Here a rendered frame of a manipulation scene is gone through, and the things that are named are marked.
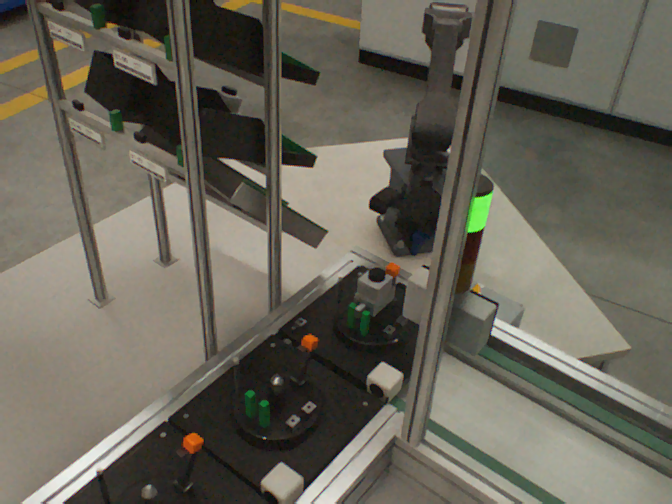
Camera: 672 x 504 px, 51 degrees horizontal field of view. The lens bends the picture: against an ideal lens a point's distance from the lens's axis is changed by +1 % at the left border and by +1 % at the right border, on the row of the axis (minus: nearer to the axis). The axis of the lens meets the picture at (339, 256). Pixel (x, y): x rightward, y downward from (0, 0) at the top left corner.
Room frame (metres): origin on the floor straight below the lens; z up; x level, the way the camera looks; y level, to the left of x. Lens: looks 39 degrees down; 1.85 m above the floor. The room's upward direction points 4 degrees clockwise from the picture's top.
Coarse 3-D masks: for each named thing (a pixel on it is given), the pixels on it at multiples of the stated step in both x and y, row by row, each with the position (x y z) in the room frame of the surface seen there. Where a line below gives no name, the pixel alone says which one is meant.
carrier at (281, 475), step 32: (256, 352) 0.82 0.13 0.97; (288, 352) 0.82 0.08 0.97; (224, 384) 0.74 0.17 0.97; (256, 384) 0.73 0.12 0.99; (288, 384) 0.74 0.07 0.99; (320, 384) 0.76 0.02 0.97; (192, 416) 0.68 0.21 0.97; (224, 416) 0.68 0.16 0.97; (256, 416) 0.67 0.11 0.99; (288, 416) 0.67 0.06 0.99; (320, 416) 0.69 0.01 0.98; (352, 416) 0.70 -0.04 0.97; (224, 448) 0.62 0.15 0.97; (256, 448) 0.63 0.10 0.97; (288, 448) 0.63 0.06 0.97; (320, 448) 0.63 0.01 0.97; (256, 480) 0.57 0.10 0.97; (288, 480) 0.56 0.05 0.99
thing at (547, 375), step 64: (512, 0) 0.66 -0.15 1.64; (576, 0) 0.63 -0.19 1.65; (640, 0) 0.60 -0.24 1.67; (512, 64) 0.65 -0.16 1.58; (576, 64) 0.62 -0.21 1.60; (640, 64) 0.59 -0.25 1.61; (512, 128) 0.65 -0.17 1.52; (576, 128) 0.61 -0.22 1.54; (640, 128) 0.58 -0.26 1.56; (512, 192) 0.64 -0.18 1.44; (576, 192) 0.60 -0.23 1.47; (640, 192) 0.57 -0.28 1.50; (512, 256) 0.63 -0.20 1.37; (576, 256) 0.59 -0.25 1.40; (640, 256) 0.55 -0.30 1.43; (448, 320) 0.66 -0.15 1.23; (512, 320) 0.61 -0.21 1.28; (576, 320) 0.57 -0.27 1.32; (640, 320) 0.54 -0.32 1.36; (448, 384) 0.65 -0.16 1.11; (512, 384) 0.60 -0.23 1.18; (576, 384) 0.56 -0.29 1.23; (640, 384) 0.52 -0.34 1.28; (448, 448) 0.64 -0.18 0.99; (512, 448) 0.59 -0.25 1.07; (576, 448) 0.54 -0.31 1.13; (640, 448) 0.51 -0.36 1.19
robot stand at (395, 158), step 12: (384, 156) 1.37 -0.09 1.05; (396, 156) 1.36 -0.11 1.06; (396, 168) 1.31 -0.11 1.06; (408, 168) 1.31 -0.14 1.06; (396, 180) 1.31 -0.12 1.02; (444, 180) 1.27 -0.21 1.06; (384, 216) 1.37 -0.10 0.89; (396, 216) 1.29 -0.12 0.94; (384, 228) 1.33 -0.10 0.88; (396, 228) 1.28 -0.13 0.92; (396, 240) 1.28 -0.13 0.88; (432, 240) 1.28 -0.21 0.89; (396, 252) 1.25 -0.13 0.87; (408, 252) 1.26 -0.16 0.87; (420, 252) 1.27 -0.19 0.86
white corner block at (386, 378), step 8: (376, 368) 0.78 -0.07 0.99; (384, 368) 0.78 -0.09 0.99; (392, 368) 0.78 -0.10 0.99; (368, 376) 0.77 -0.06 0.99; (376, 376) 0.76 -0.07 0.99; (384, 376) 0.77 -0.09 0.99; (392, 376) 0.77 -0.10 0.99; (400, 376) 0.77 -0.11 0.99; (368, 384) 0.76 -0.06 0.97; (376, 384) 0.75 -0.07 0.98; (384, 384) 0.75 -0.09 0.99; (392, 384) 0.75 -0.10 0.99; (400, 384) 0.77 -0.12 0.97; (376, 392) 0.75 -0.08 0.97; (384, 392) 0.74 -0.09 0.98; (392, 392) 0.75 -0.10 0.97; (384, 400) 0.74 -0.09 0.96
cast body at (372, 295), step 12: (372, 276) 0.89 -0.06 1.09; (384, 276) 0.90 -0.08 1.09; (360, 288) 0.89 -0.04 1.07; (372, 288) 0.88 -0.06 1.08; (384, 288) 0.89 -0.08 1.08; (360, 300) 0.88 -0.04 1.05; (372, 300) 0.88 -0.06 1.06; (384, 300) 0.89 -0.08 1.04; (360, 312) 0.86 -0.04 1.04; (372, 312) 0.87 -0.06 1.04
